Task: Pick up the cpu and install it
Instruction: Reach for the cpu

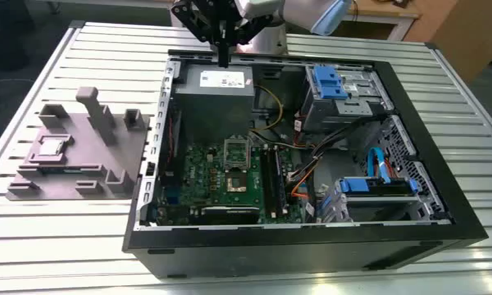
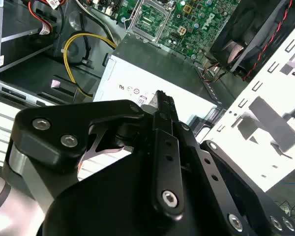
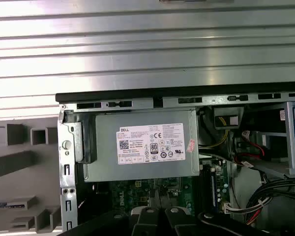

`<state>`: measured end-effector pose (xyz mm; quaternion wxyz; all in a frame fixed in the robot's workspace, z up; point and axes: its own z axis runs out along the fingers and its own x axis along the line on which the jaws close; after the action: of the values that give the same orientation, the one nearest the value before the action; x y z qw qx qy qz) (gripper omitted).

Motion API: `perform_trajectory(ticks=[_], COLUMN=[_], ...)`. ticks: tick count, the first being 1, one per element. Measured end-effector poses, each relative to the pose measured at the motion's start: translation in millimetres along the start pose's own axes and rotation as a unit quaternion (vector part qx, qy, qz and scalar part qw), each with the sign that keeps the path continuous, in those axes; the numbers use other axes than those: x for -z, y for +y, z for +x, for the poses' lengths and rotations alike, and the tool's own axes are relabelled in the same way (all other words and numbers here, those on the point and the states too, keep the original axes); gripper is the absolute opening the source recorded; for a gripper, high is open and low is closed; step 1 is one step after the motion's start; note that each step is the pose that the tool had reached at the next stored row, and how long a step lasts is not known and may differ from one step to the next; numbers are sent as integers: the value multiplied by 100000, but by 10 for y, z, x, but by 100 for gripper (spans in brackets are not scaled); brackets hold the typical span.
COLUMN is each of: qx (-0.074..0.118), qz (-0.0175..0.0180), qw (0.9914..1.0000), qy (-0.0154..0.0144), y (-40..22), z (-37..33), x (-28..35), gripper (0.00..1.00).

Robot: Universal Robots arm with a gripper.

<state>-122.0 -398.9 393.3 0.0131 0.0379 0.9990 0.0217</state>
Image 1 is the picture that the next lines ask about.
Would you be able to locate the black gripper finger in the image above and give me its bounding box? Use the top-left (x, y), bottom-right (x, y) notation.
top-left (223, 0), bottom-right (271, 68)
top-left (170, 0), bottom-right (225, 68)

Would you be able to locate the metal socket cover frame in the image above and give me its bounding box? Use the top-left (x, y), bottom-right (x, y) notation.
top-left (222, 136), bottom-right (254, 172)

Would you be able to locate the silver topped CPU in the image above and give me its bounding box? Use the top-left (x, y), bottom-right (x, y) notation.
top-left (39, 140), bottom-right (69, 156)

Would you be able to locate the CPU socket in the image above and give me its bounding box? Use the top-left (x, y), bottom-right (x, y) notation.
top-left (223, 173), bottom-right (251, 194)

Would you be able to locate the blue plastic drive carrier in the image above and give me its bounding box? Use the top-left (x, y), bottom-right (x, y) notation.
top-left (313, 66), bottom-right (349, 101)

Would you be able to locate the grey power supply unit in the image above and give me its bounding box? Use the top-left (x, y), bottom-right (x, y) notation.
top-left (170, 63), bottom-right (255, 145)

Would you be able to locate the metal optical drive cage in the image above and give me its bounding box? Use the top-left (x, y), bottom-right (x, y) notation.
top-left (301, 63), bottom-right (394, 133)

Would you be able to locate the green motherboard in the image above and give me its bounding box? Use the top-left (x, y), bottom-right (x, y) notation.
top-left (153, 135), bottom-right (307, 227)

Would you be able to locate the black RAM slot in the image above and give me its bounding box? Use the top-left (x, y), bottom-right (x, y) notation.
top-left (270, 146), bottom-right (290, 216)
top-left (258, 146), bottom-right (271, 218)

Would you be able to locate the grey plastic parts rack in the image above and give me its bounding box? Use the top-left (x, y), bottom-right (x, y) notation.
top-left (5, 87), bottom-right (153, 201)

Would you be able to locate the wooden cabinet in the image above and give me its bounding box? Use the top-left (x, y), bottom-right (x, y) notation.
top-left (405, 0), bottom-right (492, 84)

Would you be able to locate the hard disk in blue carrier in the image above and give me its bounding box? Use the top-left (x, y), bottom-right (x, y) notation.
top-left (337, 176), bottom-right (418, 197)

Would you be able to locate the green RAM stick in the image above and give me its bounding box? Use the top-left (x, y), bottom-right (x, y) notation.
top-left (34, 167), bottom-right (85, 175)

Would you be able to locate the black graphics card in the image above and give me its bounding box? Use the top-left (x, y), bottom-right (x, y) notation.
top-left (187, 204), bottom-right (261, 225)

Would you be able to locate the metal disk bay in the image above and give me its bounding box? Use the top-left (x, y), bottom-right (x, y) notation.
top-left (318, 176), bottom-right (452, 224)

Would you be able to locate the black open PC case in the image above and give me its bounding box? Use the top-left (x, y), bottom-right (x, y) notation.
top-left (121, 49), bottom-right (489, 279)

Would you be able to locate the yellow wire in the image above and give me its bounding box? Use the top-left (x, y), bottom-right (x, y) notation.
top-left (249, 85), bottom-right (283, 133)

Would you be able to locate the wooden desk white frame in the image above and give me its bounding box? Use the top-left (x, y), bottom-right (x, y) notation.
top-left (339, 0), bottom-right (422, 41)

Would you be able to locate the black sleeved cable bundle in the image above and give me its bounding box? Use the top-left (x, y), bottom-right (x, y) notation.
top-left (310, 115), bottom-right (390, 157)

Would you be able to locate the light blue flat wire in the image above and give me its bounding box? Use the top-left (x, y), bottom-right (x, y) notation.
top-left (366, 147), bottom-right (398, 185)

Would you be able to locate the orange wire bundle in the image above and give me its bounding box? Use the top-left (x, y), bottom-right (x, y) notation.
top-left (287, 165), bottom-right (314, 198)

